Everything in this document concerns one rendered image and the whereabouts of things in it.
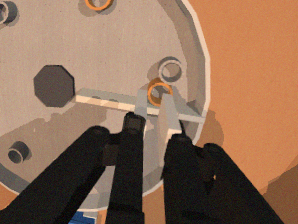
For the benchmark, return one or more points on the blue crate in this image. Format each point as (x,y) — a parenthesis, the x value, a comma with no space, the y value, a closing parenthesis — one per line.
(84,218)

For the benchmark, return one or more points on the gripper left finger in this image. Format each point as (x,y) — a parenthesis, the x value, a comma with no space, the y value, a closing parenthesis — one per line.
(56,194)

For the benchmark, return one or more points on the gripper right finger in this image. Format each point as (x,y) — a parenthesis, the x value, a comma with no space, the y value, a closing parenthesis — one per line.
(232,197)

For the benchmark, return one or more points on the bronze bushing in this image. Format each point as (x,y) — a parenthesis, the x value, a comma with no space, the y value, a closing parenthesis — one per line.
(92,6)
(155,82)

